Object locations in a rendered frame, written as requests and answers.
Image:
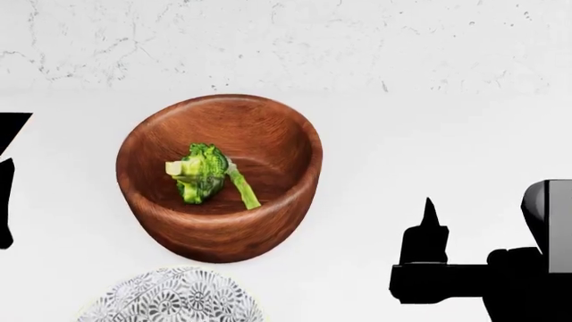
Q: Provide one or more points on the white grey floral patterned bowl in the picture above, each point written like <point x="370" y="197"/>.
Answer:
<point x="179" y="298"/>

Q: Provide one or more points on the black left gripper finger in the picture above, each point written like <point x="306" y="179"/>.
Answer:
<point x="6" y="204"/>

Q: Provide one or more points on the brown wooden bowl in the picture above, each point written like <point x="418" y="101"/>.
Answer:
<point x="268" y="134"/>

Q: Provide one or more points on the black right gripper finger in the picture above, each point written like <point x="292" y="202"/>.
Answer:
<point x="426" y="241"/>

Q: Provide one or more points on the green asparagus spear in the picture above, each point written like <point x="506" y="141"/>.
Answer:
<point x="245" y="189"/>

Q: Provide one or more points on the green broccoli floret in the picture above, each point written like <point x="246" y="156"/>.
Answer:
<point x="203" y="174"/>

